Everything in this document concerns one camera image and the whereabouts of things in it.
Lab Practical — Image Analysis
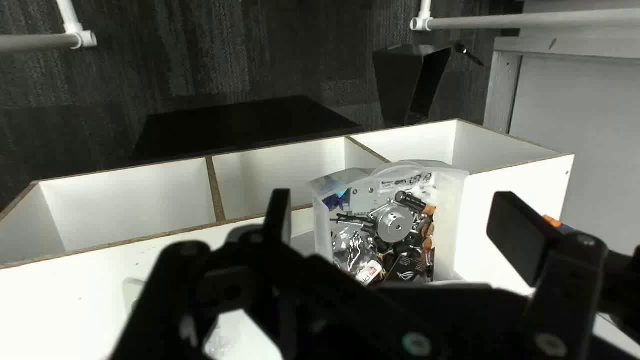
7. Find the black bin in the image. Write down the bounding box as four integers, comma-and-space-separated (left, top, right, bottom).
371, 41, 457, 130

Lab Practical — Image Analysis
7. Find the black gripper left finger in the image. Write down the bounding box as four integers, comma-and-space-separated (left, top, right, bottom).
112, 187, 428, 360

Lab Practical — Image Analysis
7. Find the white cabinet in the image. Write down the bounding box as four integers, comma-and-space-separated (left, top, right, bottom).
483, 0, 640, 258

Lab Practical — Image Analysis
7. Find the silver round metal part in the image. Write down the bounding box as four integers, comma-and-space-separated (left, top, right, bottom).
374, 204, 415, 247

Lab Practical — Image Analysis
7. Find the clear bag blue print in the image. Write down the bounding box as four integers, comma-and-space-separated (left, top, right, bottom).
319, 184, 356, 216

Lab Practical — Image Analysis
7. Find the clear plastic drawer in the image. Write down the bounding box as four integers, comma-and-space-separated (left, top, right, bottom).
306, 158, 473, 289

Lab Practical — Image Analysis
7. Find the white cubby shelf unit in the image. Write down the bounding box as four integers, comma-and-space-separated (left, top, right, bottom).
0, 117, 576, 360

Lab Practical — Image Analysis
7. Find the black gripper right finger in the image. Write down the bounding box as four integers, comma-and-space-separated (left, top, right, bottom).
487, 190, 640, 360

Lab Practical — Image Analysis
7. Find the white PVC pipe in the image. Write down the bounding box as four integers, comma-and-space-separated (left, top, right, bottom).
408, 0, 640, 33
0, 0, 100, 55

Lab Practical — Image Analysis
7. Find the black low table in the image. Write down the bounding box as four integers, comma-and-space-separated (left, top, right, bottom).
129, 94, 369, 163

